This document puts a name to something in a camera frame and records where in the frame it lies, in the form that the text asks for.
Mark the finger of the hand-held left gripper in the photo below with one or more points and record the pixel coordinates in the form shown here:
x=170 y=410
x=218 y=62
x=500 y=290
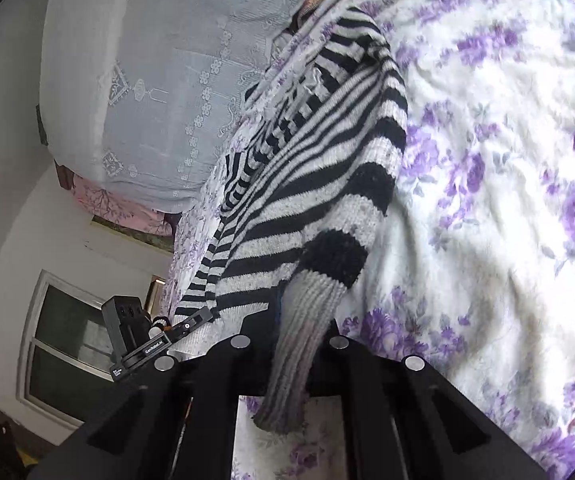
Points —
x=187 y=325

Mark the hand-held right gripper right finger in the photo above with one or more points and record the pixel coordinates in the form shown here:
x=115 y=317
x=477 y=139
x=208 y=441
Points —
x=335 y=360

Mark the dark cloth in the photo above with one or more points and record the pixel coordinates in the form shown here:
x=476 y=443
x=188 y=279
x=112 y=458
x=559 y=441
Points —
x=307 y=5

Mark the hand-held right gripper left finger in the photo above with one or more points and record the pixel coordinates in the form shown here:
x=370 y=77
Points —
x=255 y=355

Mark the pink floral cloth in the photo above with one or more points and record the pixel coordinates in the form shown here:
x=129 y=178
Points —
x=117 y=207

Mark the white lace cover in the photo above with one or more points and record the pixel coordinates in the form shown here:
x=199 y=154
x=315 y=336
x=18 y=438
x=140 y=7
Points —
x=142 y=60

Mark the purple floral bed sheet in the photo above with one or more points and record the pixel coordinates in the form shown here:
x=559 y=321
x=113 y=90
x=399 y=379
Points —
x=492 y=135

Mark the white framed window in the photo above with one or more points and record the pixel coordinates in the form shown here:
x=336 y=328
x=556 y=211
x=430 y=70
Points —
x=62 y=340

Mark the dark green patterned panel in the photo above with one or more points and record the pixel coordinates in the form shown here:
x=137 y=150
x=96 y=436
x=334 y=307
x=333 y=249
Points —
x=132 y=237

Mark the black and grey striped sweater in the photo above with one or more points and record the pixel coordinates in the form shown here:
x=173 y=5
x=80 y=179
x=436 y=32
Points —
x=317 y=185

